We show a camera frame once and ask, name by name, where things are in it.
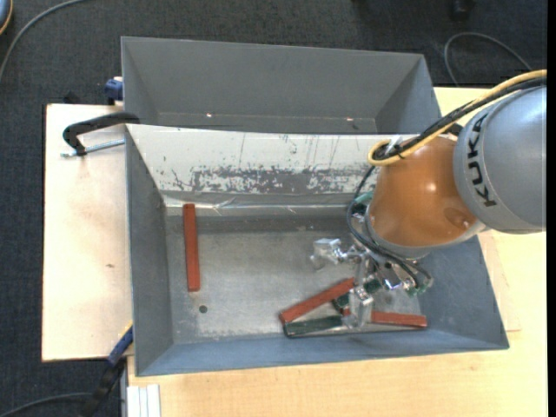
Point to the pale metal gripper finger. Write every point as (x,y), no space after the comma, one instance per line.
(359,309)
(326,252)

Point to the pale wood board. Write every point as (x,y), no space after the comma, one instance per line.
(87,233)

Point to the red-brown flat block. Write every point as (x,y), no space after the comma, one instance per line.
(191,250)
(315,302)
(399,319)

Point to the grey metal bin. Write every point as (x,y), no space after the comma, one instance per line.
(243,250)

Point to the dark green flat block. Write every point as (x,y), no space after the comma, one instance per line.
(341,306)
(310,326)

